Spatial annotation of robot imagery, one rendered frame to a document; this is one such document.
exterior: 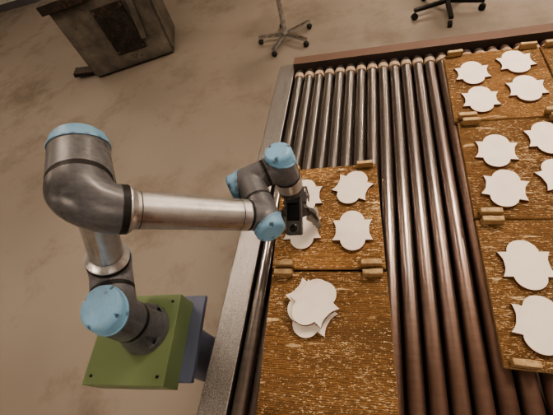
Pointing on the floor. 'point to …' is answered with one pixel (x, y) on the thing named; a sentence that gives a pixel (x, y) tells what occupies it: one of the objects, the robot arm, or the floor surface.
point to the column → (197, 344)
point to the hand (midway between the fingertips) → (302, 229)
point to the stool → (285, 31)
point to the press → (113, 31)
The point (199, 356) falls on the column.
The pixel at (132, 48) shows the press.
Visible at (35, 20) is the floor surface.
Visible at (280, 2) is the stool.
